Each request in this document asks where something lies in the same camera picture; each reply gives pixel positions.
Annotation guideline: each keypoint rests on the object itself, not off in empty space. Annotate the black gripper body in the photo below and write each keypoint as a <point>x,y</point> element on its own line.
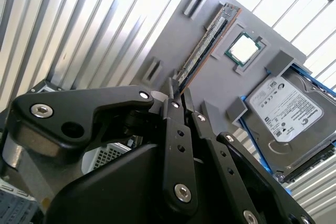
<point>118,190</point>

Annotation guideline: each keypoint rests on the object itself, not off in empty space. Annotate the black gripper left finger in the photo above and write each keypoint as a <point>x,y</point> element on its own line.
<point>181,161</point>

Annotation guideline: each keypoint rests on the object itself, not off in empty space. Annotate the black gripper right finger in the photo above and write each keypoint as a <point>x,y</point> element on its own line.
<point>223,153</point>

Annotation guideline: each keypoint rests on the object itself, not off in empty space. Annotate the blue RAM stick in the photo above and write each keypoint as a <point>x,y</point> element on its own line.
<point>210,43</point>

